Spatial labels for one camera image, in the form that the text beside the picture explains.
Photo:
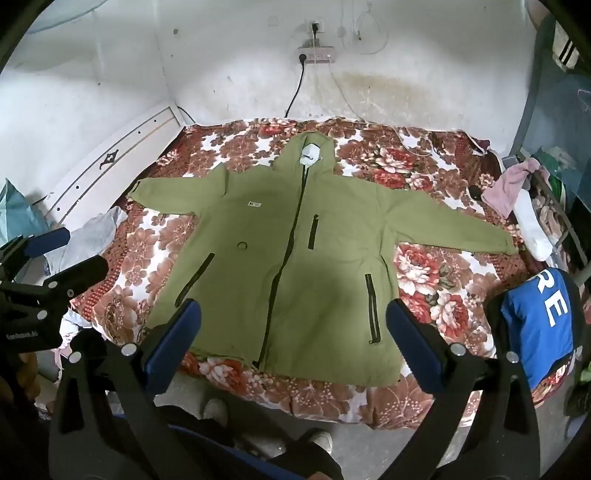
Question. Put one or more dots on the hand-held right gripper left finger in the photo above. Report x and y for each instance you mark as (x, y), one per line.
(178, 341)

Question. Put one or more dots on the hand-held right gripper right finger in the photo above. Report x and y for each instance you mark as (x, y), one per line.
(411, 341)

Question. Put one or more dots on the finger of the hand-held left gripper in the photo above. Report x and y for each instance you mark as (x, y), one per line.
(46, 242)
(78, 274)

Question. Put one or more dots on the green hooded jacket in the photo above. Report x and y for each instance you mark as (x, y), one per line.
(258, 230)

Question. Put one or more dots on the person's left hand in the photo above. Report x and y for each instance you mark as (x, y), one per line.
(23, 376)

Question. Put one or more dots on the teal bag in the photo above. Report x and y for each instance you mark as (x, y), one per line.
(18, 212)

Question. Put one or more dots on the grey garment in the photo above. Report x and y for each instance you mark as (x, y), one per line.
(92, 235)

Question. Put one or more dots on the floral blanket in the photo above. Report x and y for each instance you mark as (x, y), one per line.
(438, 286)

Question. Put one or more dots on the person's white shoe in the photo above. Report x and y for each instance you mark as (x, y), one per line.
(215, 410)
(319, 441)

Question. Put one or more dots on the white wooden headboard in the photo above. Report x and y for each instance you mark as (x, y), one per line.
(115, 152)

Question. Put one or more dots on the blue shirt with white print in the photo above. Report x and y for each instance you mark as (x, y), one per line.
(526, 332)

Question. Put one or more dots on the white cloth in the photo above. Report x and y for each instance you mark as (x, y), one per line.
(535, 235)

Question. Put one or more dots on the pink cloth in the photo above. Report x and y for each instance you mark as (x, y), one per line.
(508, 184)

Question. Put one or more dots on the white power strip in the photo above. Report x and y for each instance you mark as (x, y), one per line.
(317, 55)

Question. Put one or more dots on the striped bag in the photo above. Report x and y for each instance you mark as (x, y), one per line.
(565, 48)

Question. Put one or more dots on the white wall socket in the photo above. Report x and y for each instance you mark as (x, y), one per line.
(316, 26)

